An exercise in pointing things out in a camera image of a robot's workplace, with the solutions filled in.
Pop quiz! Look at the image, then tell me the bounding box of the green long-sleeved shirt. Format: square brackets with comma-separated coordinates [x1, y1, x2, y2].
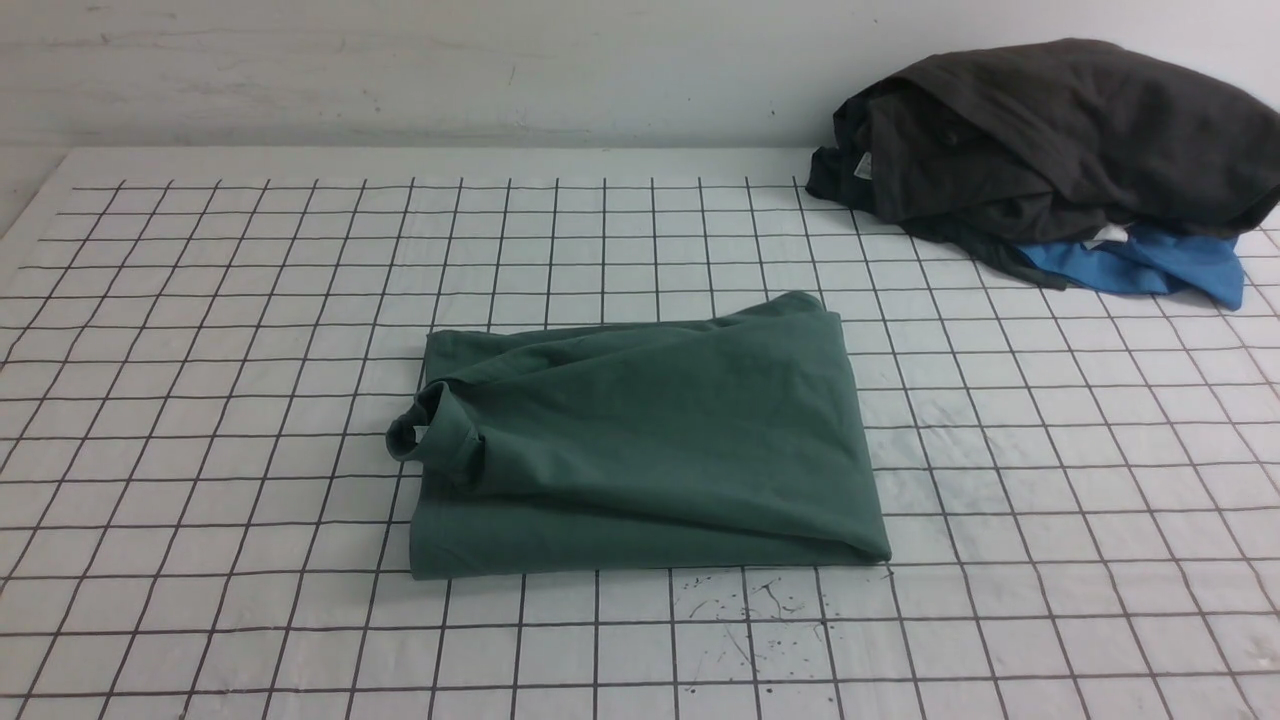
[385, 292, 892, 580]

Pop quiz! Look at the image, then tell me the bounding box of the dark grey crumpled garment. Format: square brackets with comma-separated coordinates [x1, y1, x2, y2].
[806, 38, 1279, 290]

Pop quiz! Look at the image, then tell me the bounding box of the white grid-patterned table cloth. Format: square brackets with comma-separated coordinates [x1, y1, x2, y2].
[1, 152, 1279, 719]

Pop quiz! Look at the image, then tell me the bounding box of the blue garment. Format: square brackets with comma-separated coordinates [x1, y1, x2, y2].
[1018, 223, 1245, 311]

